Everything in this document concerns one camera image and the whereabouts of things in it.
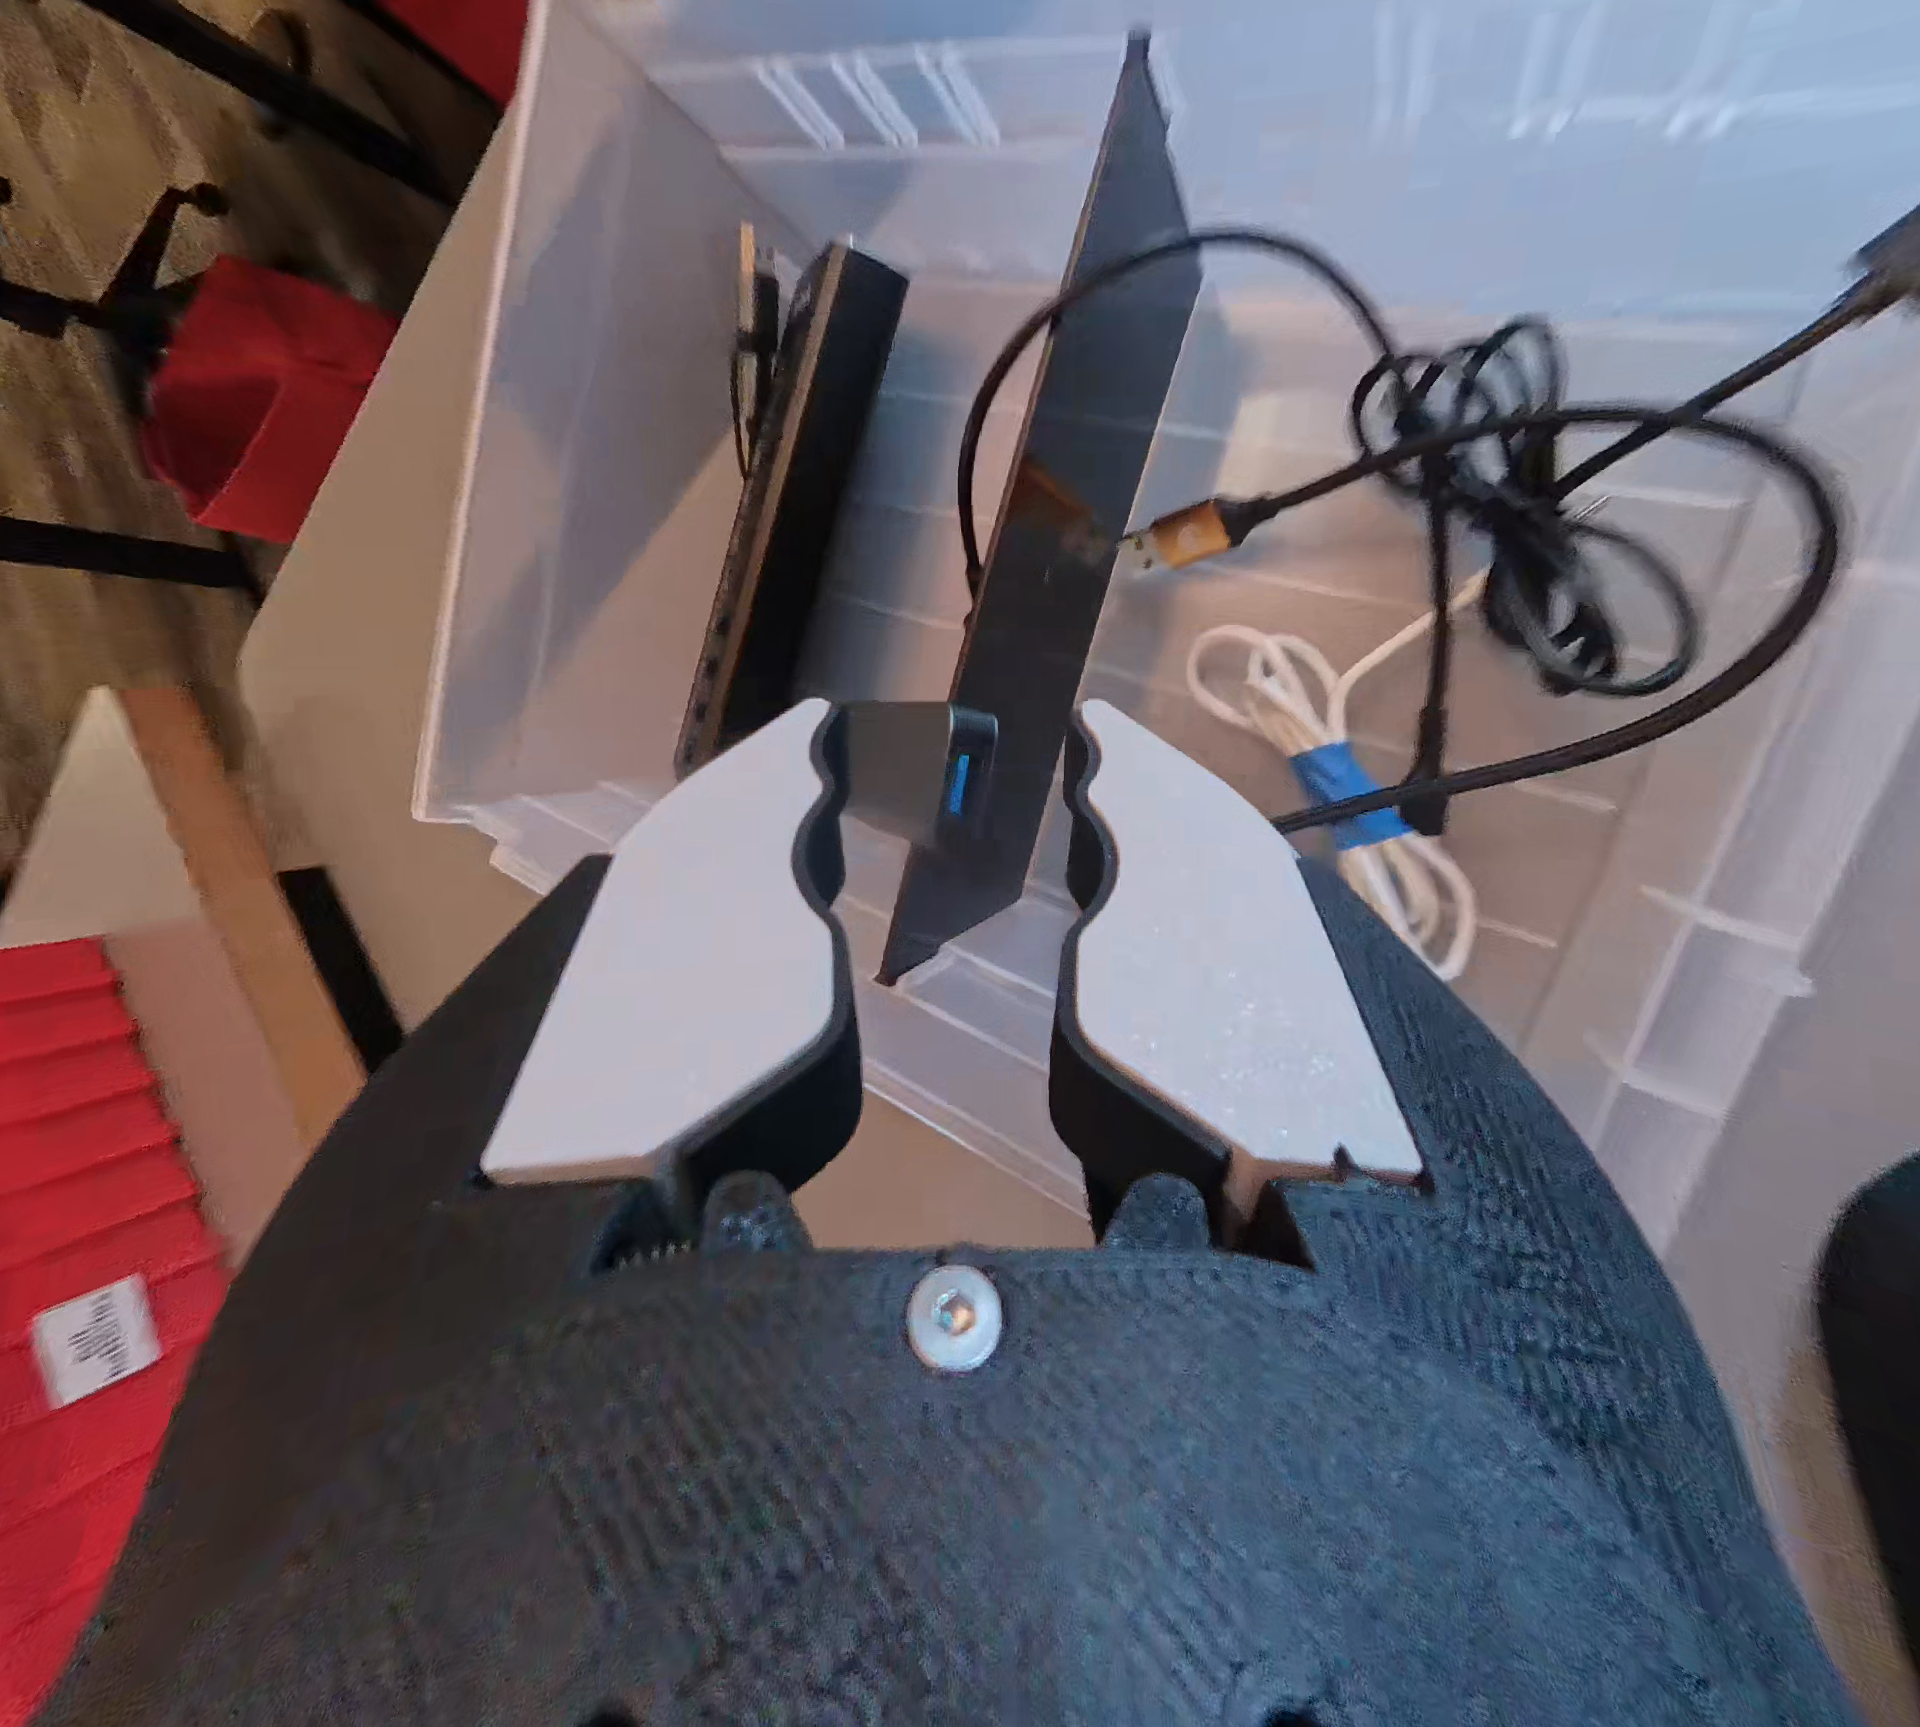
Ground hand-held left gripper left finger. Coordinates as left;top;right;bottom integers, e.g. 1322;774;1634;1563
478;700;871;1188

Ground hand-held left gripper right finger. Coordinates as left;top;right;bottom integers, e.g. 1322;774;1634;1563
1043;700;1429;1188

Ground small grey usb hub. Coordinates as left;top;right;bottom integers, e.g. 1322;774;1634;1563
829;700;1001;844

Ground black braided cable orange plug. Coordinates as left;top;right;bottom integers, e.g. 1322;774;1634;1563
1115;203;1920;583

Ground black multi-port usb hub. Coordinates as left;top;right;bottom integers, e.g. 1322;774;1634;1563
668;238;909;774

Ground clear plastic storage bin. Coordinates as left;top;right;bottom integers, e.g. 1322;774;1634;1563
410;0;1920;1319

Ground thin flat metal panel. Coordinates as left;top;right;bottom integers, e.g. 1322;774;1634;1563
877;25;1210;989

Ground red ribbed crate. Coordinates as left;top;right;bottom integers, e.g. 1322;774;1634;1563
0;936;233;1723

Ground black rounded object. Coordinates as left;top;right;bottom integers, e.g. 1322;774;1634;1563
1816;1147;1920;1673

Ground black tripod stand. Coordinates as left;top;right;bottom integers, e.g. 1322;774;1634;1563
0;0;471;213
0;186;266;601

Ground white cable with blue tape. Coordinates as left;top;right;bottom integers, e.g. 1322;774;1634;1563
1188;572;1489;977

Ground tangled thin black cable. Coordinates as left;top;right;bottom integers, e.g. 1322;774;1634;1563
957;227;1844;844

